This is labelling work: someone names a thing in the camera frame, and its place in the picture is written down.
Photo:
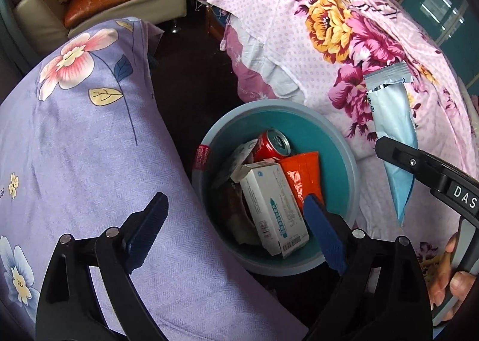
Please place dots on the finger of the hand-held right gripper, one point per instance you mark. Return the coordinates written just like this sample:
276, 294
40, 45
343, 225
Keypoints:
430, 172

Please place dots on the white medicine box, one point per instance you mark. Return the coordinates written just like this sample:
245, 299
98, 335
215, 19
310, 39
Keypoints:
269, 206

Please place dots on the orange red foil packet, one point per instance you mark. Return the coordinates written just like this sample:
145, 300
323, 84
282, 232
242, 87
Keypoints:
303, 172

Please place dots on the red soda can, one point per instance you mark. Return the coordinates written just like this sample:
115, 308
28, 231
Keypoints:
269, 146

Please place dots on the small red wooden cabinet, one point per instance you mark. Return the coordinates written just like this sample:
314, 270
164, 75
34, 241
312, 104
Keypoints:
215, 27

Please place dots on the person's right hand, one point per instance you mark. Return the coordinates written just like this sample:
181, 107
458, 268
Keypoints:
464, 283

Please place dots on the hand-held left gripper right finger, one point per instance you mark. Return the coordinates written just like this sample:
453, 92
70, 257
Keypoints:
325, 236

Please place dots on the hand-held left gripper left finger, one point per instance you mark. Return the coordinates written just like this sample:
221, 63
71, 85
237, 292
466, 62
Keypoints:
148, 230

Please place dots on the light blue wrapper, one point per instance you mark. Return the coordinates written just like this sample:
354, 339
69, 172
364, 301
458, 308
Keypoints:
393, 113

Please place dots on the beige sofa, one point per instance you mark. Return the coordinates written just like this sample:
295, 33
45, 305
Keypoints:
33, 8

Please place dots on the purple floral tablecloth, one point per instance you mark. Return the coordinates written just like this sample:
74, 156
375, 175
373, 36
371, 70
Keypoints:
93, 139

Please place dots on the teal trash bin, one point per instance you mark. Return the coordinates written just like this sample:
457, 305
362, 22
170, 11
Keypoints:
318, 131

